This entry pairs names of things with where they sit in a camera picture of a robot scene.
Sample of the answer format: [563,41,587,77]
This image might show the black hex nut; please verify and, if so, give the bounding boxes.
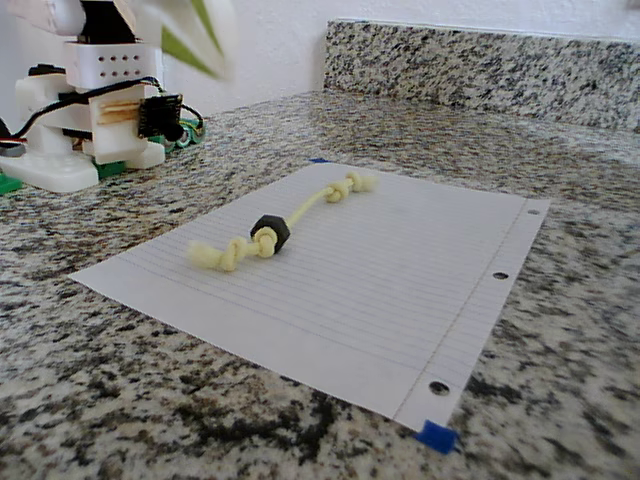
[249,213,291,255]

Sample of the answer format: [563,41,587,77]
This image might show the yellow knotted rope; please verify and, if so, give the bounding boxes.
[187,172,379,274]

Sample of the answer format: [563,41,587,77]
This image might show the black controller board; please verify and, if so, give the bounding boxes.
[137,94,184,140]

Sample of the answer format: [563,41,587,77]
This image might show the green silver round object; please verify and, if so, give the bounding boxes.
[167,117,206,150]

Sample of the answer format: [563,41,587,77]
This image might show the granite backsplash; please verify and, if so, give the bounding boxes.
[323,18,640,132]

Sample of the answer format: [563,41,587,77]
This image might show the lined paper sheet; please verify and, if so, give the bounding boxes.
[68,162,551,432]

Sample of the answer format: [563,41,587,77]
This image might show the black power cable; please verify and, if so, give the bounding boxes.
[0,77,164,141]

